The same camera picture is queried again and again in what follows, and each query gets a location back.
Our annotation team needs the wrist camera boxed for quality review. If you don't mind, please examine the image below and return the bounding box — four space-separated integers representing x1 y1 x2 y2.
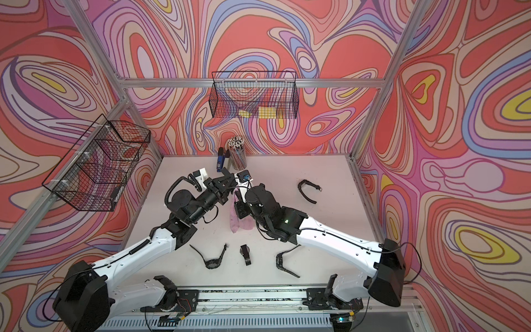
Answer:
192 168 208 189
235 170 253 194

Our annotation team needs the pencil cup with pencils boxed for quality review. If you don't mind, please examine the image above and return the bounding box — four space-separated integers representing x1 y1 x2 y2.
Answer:
227 136 247 171

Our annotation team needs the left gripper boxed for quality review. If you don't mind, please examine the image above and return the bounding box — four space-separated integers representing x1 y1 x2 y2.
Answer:
186 174 235 227

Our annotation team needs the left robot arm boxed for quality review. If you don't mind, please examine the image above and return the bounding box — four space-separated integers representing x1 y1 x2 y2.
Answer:
52 169 241 331

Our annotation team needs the wall wire basket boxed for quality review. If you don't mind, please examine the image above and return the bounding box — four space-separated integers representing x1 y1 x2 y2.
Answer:
209 70 300 119
41 115 151 212

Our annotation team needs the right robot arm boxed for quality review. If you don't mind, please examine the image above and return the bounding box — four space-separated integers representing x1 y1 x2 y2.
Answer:
235 184 406 309

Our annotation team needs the back wall wire basket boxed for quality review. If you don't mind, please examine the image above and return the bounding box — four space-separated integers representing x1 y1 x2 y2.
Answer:
209 70 300 119

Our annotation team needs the yellow sponge in basket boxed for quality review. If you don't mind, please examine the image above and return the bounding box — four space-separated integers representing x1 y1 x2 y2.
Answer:
258 107 277 119

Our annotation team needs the blue marker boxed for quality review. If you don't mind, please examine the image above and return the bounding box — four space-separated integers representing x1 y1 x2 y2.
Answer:
216 147 225 172

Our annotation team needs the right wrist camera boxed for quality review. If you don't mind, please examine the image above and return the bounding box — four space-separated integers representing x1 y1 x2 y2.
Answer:
235 170 253 194

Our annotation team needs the pink microfibre cloth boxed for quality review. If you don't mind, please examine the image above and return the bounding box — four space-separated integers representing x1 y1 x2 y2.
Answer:
229 186 256 234

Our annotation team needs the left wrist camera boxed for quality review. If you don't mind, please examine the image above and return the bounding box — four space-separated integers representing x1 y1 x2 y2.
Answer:
192 168 208 189

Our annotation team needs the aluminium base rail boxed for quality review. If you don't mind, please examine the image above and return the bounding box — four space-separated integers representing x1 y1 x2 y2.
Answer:
82 284 412 320

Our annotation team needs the left wall wire basket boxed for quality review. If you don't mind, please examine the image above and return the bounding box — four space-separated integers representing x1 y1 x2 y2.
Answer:
41 115 151 212

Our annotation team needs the small yellow block in basket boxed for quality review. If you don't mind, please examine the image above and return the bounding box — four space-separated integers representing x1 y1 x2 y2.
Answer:
238 110 252 118

